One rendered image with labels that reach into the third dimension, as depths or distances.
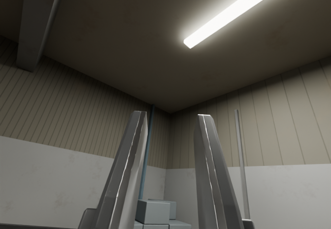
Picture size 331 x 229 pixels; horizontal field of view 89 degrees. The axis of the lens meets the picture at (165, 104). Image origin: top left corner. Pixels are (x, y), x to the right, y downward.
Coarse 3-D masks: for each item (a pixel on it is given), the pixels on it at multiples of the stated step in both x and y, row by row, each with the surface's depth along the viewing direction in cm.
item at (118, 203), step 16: (144, 112) 10; (128, 128) 9; (144, 128) 10; (128, 144) 8; (144, 144) 10; (128, 160) 7; (112, 176) 6; (128, 176) 6; (112, 192) 6; (128, 192) 6; (112, 208) 5; (128, 208) 6; (80, 224) 6; (96, 224) 5; (112, 224) 5; (128, 224) 6
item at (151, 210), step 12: (144, 204) 208; (156, 204) 210; (168, 204) 218; (144, 216) 200; (156, 216) 205; (168, 216) 213; (144, 228) 194; (156, 228) 200; (168, 228) 210; (180, 228) 215
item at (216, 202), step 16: (208, 128) 9; (208, 144) 8; (208, 160) 7; (224, 160) 7; (208, 176) 7; (224, 176) 6; (208, 192) 6; (224, 192) 6; (208, 208) 6; (224, 208) 6; (208, 224) 6; (224, 224) 5; (240, 224) 5
